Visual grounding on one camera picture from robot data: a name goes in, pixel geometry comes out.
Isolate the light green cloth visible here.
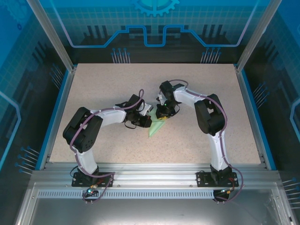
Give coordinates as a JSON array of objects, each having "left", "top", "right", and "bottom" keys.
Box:
[{"left": 148, "top": 110, "right": 166, "bottom": 139}]

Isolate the grey metal tray panel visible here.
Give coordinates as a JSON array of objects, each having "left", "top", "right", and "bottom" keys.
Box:
[{"left": 14, "top": 182, "right": 300, "bottom": 225}]

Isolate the long aluminium mounting rail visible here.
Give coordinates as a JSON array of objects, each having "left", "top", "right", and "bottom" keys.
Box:
[{"left": 31, "top": 162, "right": 281, "bottom": 188}]

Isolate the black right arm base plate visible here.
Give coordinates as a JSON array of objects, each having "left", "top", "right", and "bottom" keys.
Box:
[{"left": 196, "top": 171, "right": 237, "bottom": 188}]

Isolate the blue and aluminium side rail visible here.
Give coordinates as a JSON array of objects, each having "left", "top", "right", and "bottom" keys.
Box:
[
  {"left": 35, "top": 69, "right": 75, "bottom": 171},
  {"left": 235, "top": 69, "right": 277, "bottom": 171}
]

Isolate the slotted metal cable duct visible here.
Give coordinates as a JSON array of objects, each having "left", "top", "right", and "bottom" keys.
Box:
[{"left": 37, "top": 190, "right": 235, "bottom": 199}]

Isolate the cable connector with green light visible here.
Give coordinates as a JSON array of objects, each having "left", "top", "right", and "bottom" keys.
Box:
[{"left": 85, "top": 185, "right": 98, "bottom": 196}]

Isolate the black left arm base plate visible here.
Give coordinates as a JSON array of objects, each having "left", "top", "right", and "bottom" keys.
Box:
[{"left": 71, "top": 172, "right": 115, "bottom": 188}]

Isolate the cable connector with red wires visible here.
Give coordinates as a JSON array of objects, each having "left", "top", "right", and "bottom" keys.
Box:
[{"left": 219, "top": 186, "right": 236, "bottom": 195}]

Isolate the aluminium frame post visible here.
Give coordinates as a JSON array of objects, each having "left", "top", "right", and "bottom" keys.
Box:
[
  {"left": 26, "top": 0, "right": 77, "bottom": 72},
  {"left": 235, "top": 0, "right": 282, "bottom": 72}
]

